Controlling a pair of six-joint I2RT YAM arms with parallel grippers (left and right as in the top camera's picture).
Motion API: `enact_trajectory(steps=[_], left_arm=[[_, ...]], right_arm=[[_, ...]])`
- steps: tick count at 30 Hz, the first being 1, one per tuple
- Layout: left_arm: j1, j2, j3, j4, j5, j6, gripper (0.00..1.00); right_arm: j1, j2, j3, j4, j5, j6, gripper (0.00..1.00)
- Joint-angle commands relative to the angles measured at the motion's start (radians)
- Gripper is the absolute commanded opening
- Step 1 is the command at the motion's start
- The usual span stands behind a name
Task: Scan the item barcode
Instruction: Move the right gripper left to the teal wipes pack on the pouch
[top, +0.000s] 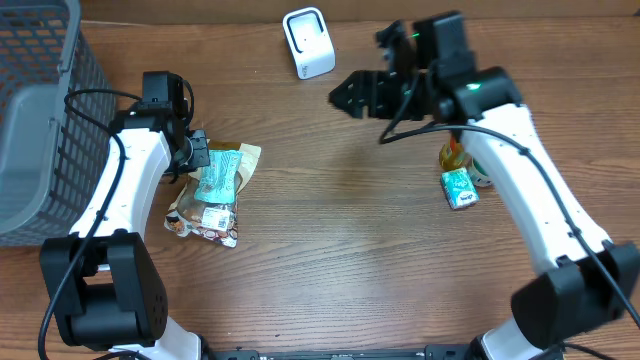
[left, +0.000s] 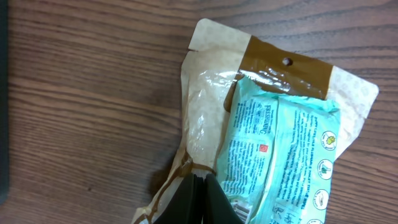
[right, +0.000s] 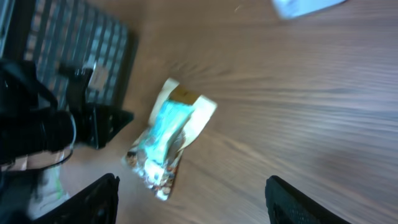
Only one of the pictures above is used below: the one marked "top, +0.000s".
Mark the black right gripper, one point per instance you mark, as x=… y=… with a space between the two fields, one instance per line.
x=372 y=93

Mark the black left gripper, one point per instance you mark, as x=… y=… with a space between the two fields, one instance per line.
x=198 y=150

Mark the teal wet wipes packet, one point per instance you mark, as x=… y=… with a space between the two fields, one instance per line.
x=217 y=182

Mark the brown snack pouch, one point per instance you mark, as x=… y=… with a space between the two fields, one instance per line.
x=207 y=205

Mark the yellow oil bottle silver cap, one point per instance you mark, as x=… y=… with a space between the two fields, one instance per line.
x=452 y=156

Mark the teal white tissue pack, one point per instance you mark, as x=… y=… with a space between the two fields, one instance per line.
x=458 y=188

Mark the green lid white jar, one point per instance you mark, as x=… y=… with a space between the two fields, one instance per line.
x=477 y=174

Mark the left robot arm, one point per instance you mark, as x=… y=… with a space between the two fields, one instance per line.
x=105 y=291

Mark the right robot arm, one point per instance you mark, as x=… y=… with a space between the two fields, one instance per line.
x=583 y=280

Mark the white barcode scanner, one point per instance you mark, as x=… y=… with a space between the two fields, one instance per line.
x=308 y=38

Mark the grey plastic mesh basket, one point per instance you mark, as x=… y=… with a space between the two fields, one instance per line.
x=53 y=94

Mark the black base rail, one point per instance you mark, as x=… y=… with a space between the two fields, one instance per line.
x=345 y=355

